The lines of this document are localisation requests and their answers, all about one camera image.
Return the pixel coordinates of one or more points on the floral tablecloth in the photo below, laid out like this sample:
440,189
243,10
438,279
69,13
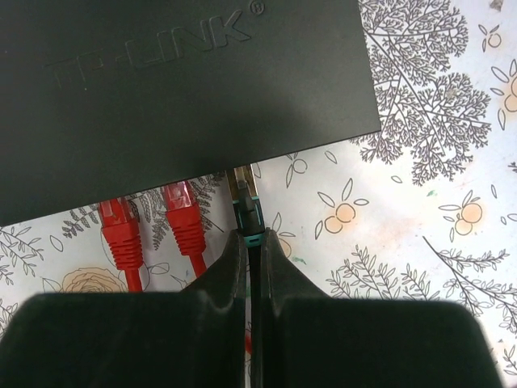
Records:
423,210

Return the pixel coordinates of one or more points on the black network switch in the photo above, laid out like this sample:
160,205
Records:
101,99

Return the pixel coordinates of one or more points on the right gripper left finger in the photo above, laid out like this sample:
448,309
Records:
191,338

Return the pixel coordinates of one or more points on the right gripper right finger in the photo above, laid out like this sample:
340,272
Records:
309,339

